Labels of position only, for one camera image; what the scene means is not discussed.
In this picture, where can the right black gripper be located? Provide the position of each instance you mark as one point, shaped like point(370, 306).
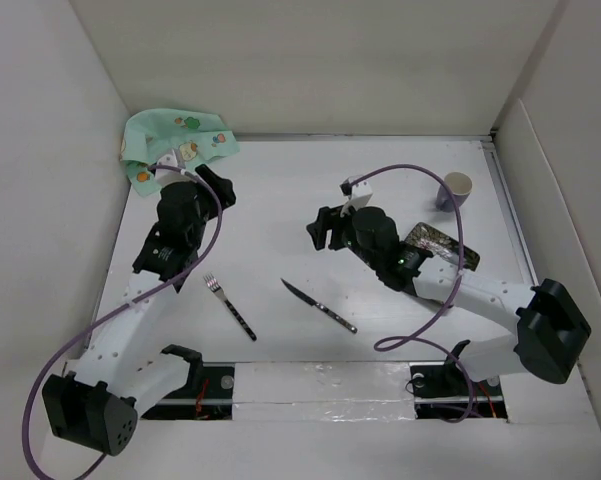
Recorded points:
point(329, 218)

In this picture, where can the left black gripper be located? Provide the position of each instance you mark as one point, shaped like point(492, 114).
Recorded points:
point(221, 185)

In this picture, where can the green cartoon print cloth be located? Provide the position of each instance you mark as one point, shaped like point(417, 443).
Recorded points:
point(199, 137)

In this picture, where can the steel knife patterned handle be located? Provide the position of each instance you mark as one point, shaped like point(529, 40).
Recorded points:
point(320, 306)

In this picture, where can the steel fork black handle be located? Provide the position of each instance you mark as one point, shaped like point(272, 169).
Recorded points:
point(215, 287)

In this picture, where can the black floral square plate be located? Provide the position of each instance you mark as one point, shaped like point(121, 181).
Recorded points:
point(439, 243)

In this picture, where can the purple mug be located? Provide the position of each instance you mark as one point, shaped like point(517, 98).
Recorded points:
point(458, 188)

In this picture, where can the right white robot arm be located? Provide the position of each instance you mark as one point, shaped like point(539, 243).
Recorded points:
point(546, 330)

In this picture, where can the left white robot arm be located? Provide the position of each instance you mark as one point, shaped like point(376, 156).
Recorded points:
point(99, 402)

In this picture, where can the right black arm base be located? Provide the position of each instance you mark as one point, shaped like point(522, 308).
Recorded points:
point(441, 392)

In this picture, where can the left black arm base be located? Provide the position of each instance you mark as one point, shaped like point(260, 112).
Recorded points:
point(209, 398)

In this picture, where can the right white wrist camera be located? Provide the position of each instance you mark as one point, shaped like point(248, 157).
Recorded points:
point(358, 193)

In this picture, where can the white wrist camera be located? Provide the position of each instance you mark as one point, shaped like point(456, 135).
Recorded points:
point(168, 168)
point(358, 193)

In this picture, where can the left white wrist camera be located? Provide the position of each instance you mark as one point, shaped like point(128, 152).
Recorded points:
point(168, 168)

